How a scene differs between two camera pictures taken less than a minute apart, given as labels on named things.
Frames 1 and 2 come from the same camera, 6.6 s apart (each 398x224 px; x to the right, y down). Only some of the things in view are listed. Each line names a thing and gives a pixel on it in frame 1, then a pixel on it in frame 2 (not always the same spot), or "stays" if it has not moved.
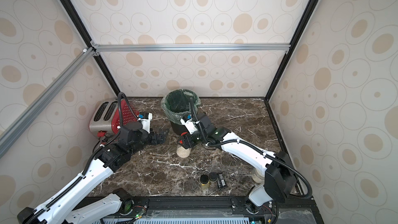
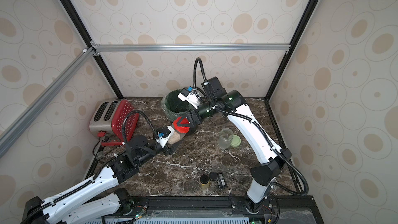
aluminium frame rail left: x=28 y=115 stays
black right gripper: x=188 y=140 to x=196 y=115
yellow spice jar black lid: x=205 y=183 stays
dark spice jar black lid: x=213 y=179 stays
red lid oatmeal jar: x=181 y=151 to x=181 y=129
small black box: x=221 y=181 stays
